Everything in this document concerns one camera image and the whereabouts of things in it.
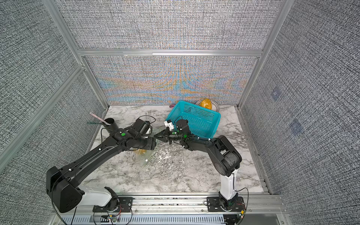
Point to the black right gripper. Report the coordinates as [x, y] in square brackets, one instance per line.
[166, 137]

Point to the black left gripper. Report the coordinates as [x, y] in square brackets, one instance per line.
[151, 144]

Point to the yellow toy pineapple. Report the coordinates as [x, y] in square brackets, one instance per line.
[140, 152]

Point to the clear zip-top bag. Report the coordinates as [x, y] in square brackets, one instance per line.
[143, 160]

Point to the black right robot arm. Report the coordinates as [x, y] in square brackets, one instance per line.
[225, 158]

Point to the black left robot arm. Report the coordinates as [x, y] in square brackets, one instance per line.
[63, 185]

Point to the teal plastic perforated basket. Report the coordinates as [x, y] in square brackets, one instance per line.
[202, 122]

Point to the orange round fruit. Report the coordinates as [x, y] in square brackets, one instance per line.
[206, 103]

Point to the patterned black white bowl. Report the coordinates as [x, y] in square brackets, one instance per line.
[215, 106]

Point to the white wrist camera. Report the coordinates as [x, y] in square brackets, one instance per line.
[169, 124]

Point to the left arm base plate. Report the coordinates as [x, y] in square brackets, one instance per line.
[122, 204]

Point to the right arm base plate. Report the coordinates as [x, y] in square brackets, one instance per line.
[220, 204]

